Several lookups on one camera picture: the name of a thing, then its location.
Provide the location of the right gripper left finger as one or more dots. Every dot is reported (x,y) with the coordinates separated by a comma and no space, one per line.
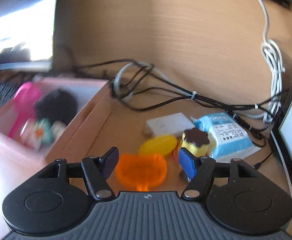
(96,171)

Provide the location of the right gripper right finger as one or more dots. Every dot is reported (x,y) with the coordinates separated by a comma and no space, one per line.
(200,171)

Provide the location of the orange toy croissant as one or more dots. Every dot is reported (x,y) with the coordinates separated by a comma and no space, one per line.
(141,172)

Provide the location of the pink cartoon toy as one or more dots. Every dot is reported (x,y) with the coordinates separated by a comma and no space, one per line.
(40,133)

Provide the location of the pink cardboard box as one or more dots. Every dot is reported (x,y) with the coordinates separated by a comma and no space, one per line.
(18,162)

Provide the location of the black plush toy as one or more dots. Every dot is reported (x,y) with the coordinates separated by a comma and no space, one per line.
(57,105)

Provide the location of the pink plastic strainer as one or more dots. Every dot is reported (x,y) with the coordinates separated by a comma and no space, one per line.
(23,103)

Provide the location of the yellow pudding toy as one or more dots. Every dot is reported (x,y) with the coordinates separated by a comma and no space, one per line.
(197,142)

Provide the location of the blue white tissue pack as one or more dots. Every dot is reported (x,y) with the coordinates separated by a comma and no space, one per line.
(228,140)

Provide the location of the yellow plastic mold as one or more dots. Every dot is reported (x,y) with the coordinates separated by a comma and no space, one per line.
(163,145)

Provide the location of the white adapter box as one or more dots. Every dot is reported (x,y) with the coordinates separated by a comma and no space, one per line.
(174,124)

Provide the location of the left black monitor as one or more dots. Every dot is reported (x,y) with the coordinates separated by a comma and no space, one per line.
(26,34)

